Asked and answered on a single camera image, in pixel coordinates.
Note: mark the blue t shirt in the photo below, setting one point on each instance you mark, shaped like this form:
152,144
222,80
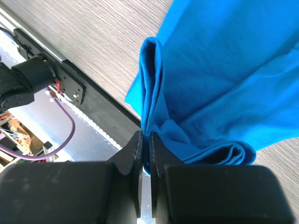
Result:
220,80

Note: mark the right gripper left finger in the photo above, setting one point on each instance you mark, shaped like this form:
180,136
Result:
94,192

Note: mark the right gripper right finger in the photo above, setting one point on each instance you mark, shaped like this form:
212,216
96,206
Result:
212,194

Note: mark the white slotted cable duct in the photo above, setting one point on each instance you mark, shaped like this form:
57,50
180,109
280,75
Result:
88,120

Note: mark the aluminium rail frame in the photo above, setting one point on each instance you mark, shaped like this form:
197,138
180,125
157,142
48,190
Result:
11,21

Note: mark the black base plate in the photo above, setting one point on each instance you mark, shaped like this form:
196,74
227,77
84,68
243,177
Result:
86,95

